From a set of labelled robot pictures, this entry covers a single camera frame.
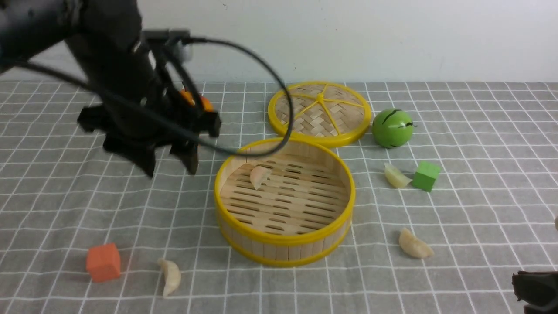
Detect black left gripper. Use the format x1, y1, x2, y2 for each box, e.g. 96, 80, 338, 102
78, 65, 221, 178

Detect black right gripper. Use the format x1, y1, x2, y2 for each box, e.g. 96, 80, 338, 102
512, 270, 558, 314

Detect pinkish toy dumpling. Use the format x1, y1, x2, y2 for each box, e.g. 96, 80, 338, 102
249, 166, 272, 191

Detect white toy dumpling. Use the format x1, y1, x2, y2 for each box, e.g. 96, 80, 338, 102
157, 258, 182, 298

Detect beige toy dumpling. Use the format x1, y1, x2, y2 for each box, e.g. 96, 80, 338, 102
398, 227, 435, 259

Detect pale yellow toy dumpling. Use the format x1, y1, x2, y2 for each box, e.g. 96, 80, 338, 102
383, 163, 412, 189

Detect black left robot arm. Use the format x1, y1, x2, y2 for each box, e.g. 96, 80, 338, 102
1, 0, 221, 177

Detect bamboo steamer tray yellow rims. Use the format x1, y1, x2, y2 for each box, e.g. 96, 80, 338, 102
214, 139, 356, 267

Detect woven bamboo steamer lid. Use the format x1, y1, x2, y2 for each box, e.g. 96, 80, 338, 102
288, 81, 373, 148

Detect orange toy pear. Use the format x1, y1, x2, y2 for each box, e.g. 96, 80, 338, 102
180, 89, 214, 112

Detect orange foam cube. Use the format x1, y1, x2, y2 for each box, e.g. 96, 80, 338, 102
86, 243, 121, 283

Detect grey checkered tablecloth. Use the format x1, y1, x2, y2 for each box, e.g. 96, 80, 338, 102
0, 82, 558, 314

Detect green foam cube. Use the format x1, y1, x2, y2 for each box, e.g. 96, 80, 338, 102
411, 161, 441, 193

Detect green toy watermelon ball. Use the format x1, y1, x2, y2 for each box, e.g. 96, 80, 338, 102
371, 109, 416, 149

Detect black cable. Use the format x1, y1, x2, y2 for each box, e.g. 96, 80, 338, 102
13, 37, 294, 157

